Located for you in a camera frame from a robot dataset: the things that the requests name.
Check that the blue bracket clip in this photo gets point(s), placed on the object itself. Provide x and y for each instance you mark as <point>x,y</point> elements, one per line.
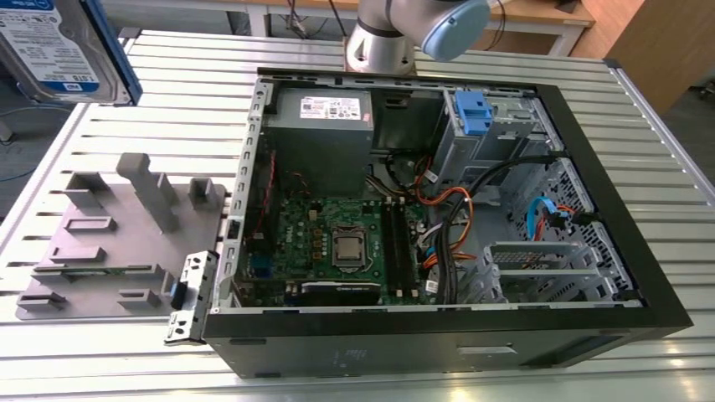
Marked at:
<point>180,289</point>

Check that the black graphics card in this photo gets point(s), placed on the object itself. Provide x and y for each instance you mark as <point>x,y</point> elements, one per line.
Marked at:
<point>341,293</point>

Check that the black open PC case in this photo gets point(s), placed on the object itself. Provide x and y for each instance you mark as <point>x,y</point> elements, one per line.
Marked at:
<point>391,347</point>

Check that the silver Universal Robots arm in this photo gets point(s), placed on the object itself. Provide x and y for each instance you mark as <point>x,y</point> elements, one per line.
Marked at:
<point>374,46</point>

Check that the blue board connector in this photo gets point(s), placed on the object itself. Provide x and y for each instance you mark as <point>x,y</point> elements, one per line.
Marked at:
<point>263,268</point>

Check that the blue drive latch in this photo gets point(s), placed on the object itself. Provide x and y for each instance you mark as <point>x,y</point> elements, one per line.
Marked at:
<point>474,113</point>

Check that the grey parts rack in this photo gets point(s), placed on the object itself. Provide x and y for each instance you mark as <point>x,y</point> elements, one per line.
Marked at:
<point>139,251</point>

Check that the yellow black power harness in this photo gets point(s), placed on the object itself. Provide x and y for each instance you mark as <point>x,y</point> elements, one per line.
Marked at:
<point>386,189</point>

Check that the green motherboard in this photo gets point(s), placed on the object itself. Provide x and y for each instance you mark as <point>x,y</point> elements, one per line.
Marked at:
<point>302,218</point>

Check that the metal drive cage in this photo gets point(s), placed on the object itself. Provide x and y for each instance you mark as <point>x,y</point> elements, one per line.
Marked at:
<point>491,155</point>

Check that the hard disk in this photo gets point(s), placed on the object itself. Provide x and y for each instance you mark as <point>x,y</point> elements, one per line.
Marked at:
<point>50,50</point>

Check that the metal disk bay cage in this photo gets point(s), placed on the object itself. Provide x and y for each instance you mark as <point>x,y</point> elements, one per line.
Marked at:
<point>537,273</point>

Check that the white metal desk frame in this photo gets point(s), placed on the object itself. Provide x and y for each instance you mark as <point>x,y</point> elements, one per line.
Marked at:
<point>258,21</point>

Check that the silver CPU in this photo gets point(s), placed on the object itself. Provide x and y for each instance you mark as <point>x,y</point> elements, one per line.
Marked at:
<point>351,249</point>

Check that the wooden cabinet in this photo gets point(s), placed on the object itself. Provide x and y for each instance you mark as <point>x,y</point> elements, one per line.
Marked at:
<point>665,42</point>

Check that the metal card retention bracket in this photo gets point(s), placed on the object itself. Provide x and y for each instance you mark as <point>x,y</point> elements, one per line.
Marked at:
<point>195,268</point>

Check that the wooden top desk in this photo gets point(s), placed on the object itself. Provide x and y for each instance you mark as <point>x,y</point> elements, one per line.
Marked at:
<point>553,12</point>

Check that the green RAM stick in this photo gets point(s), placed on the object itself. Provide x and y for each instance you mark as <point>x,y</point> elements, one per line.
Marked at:
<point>112,272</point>

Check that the black RAM slot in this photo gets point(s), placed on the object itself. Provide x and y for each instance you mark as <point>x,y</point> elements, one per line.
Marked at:
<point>390,247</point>
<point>403,247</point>
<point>410,247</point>
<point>397,247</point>

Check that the grey power supply unit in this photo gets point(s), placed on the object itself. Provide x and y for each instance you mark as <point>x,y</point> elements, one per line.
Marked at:
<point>325,159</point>

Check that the CPU socket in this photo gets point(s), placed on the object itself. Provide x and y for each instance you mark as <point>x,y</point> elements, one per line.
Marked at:
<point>333,269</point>

